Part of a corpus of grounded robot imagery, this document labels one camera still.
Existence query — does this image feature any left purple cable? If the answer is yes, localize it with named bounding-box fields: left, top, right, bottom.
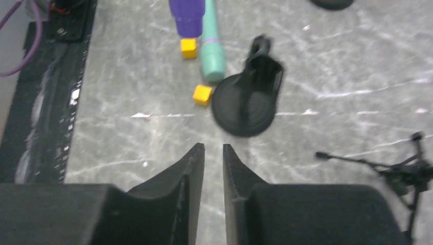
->
left=0, top=0, right=44, bottom=78

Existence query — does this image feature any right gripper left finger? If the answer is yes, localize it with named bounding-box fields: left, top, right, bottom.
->
left=1, top=143, right=205, bottom=244

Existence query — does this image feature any tripod stand with shock mount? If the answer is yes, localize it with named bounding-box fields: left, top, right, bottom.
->
left=315, top=132, right=432, bottom=244

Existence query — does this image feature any yellow cube near teal mic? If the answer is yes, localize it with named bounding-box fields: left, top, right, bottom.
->
left=180, top=38, right=198, bottom=59

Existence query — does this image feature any teal microphone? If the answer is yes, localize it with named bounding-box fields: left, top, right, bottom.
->
left=200, top=1, right=226, bottom=83

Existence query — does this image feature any yellow cube near centre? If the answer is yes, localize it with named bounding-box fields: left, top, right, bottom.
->
left=193, top=85, right=213, bottom=107

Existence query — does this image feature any purple microphone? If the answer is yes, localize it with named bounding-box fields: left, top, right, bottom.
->
left=169, top=0, right=205, bottom=38

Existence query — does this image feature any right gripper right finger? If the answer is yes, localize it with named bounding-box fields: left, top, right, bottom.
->
left=223, top=144, right=409, bottom=244

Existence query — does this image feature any round-base mic stand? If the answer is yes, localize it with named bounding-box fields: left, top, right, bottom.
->
left=310, top=0, right=354, bottom=11
left=211, top=35, right=284, bottom=137

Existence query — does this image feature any round-base mic stand front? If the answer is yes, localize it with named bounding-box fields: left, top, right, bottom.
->
left=211, top=35, right=284, bottom=137

